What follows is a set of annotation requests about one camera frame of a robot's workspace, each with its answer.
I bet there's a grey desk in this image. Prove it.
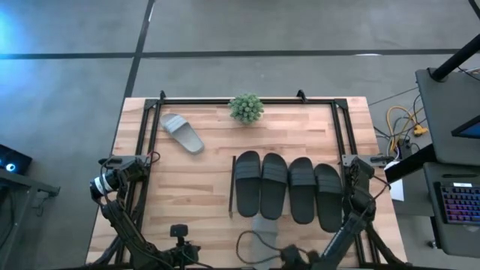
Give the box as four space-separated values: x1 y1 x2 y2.
414 67 480 260

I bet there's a wooden shelf with black legs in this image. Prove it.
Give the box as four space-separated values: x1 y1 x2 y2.
228 149 344 226

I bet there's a black monitor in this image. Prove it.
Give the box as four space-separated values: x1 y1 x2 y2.
451 114 480 140

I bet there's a grey side table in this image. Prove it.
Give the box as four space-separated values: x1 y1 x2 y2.
0 168 61 270

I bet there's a black device with blue light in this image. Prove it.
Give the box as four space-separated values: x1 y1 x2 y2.
0 144 33 176

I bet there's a white paper sheet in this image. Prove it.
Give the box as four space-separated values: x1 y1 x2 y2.
388 160 405 203

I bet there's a backlit black keyboard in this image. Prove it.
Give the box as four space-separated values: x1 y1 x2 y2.
433 181 480 226

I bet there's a grey rubber slide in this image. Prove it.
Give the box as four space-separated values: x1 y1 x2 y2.
250 214 280 270
159 112 206 155

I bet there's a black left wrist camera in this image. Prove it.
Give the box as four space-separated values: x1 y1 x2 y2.
169 223 189 239

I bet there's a green plant in white pot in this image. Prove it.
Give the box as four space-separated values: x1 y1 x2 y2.
227 92 265 125

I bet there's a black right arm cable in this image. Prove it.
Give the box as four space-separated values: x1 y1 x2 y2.
235 229 290 266

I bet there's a black rubber slide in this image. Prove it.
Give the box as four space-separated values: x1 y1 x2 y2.
259 152 289 221
313 163 344 233
234 150 263 218
287 157 317 225

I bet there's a black aluminium table frame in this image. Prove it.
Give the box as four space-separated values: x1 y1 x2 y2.
89 88 408 269

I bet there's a black diagonal beam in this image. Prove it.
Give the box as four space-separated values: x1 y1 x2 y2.
385 144 438 185

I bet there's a yellow cable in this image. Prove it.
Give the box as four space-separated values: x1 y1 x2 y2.
385 105 429 152

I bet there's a thin black floor cable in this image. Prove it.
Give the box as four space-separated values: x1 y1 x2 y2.
369 87 419 107

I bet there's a black pole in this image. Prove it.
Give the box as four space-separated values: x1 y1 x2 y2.
429 33 480 82

